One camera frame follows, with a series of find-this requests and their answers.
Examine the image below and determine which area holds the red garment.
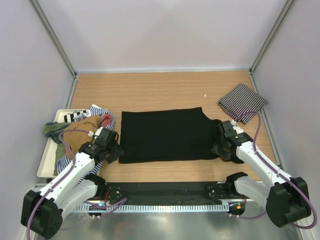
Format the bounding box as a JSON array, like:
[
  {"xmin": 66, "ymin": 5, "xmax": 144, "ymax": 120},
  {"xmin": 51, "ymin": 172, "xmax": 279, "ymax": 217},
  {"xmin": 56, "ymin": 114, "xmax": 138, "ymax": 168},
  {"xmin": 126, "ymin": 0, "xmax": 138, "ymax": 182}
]
[{"xmin": 98, "ymin": 113, "xmax": 113, "ymax": 128}]

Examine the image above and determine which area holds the blue white striped tank top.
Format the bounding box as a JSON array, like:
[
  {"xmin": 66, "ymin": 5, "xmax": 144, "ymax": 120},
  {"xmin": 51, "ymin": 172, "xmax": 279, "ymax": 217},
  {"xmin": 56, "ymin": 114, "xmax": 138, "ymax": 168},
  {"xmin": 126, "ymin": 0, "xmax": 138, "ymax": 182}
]
[{"xmin": 55, "ymin": 104, "xmax": 123, "ymax": 176}]

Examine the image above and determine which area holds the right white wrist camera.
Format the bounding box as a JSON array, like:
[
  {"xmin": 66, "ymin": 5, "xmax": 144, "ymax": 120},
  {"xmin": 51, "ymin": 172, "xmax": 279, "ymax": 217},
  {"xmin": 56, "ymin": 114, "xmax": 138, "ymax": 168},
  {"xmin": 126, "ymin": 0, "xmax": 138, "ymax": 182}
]
[{"xmin": 230, "ymin": 120, "xmax": 244, "ymax": 134}]

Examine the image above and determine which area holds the white slotted cable duct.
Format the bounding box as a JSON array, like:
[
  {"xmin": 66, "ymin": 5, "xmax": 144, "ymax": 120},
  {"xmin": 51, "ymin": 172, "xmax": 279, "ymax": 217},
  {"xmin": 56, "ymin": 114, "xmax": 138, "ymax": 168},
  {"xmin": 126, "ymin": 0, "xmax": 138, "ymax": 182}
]
[{"xmin": 73, "ymin": 202, "xmax": 230, "ymax": 214}]

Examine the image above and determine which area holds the black white striped tank top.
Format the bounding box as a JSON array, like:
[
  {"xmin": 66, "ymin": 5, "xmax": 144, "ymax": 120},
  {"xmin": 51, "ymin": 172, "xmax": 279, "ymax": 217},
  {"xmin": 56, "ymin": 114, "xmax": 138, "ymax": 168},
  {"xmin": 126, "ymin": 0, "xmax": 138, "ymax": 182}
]
[{"xmin": 218, "ymin": 83, "xmax": 268, "ymax": 125}]

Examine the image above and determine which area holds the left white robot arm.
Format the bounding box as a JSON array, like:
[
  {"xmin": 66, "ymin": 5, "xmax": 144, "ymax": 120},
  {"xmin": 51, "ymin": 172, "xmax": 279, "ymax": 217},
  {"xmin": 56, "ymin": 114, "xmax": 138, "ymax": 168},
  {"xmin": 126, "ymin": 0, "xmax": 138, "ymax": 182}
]
[{"xmin": 20, "ymin": 127, "xmax": 124, "ymax": 240}]

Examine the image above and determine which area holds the black white wide-striped garment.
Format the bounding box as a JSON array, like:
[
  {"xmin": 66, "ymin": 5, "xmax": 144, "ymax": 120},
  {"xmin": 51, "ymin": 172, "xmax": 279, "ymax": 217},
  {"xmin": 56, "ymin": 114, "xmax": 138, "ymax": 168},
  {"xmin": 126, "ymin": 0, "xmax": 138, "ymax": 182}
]
[{"xmin": 63, "ymin": 109, "xmax": 92, "ymax": 123}]

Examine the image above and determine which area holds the brown tank top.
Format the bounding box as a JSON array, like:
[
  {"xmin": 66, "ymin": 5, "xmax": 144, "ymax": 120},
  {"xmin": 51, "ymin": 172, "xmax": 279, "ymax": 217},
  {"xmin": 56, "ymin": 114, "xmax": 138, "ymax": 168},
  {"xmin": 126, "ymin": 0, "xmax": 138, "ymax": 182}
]
[{"xmin": 62, "ymin": 115, "xmax": 101, "ymax": 154}]

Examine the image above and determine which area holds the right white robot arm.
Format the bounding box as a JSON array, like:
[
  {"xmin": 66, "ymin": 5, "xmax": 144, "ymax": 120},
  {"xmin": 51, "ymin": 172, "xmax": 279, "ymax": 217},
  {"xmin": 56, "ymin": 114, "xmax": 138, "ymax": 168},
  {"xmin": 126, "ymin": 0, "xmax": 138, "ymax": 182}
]
[{"xmin": 211, "ymin": 120, "xmax": 312, "ymax": 228}]

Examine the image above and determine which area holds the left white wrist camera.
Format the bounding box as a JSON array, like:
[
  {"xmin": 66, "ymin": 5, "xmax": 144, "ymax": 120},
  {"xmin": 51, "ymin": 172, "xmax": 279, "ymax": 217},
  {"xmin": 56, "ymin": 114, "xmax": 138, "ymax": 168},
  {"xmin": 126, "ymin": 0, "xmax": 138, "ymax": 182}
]
[{"xmin": 87, "ymin": 127, "xmax": 103, "ymax": 139}]

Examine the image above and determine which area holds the green striped garment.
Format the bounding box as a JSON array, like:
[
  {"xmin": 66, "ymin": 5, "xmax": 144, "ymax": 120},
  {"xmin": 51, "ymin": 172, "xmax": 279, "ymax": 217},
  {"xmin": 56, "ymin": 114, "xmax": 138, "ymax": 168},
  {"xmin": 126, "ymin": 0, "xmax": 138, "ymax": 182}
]
[{"xmin": 43, "ymin": 122, "xmax": 71, "ymax": 176}]

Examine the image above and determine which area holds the white plastic tray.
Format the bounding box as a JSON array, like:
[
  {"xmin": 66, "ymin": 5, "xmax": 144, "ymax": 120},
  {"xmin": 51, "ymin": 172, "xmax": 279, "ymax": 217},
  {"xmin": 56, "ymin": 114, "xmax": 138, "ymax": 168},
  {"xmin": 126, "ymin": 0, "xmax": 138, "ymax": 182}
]
[{"xmin": 37, "ymin": 109, "xmax": 81, "ymax": 179}]

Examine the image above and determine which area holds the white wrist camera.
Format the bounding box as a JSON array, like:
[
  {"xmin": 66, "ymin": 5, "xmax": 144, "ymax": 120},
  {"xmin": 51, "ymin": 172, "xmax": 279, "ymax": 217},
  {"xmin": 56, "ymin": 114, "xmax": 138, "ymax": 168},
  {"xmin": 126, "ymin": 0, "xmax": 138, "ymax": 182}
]
[
  {"xmin": 230, "ymin": 120, "xmax": 244, "ymax": 134},
  {"xmin": 87, "ymin": 127, "xmax": 103, "ymax": 139}
]

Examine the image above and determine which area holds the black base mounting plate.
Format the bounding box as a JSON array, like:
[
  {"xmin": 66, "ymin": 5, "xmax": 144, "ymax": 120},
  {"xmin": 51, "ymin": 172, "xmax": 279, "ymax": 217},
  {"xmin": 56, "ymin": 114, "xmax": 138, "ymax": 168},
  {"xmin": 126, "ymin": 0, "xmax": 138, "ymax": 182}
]
[{"xmin": 105, "ymin": 181, "xmax": 246, "ymax": 206}]

